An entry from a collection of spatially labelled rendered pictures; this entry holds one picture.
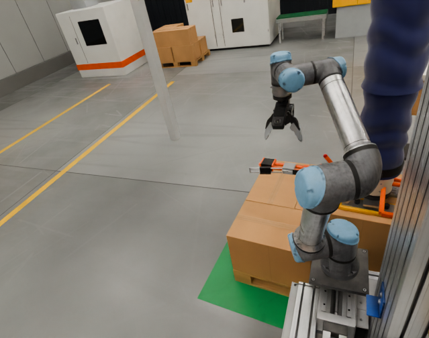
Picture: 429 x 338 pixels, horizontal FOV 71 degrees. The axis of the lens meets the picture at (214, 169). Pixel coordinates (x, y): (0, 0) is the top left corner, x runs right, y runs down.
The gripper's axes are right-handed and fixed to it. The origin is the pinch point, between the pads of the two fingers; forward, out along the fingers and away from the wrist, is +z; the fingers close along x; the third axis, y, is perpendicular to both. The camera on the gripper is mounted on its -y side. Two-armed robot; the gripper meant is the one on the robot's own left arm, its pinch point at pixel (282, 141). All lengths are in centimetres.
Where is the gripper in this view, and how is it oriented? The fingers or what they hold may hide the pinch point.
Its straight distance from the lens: 128.6
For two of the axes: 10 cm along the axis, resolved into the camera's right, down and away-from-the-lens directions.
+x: -9.1, -0.9, 4.0
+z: 1.7, 8.1, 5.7
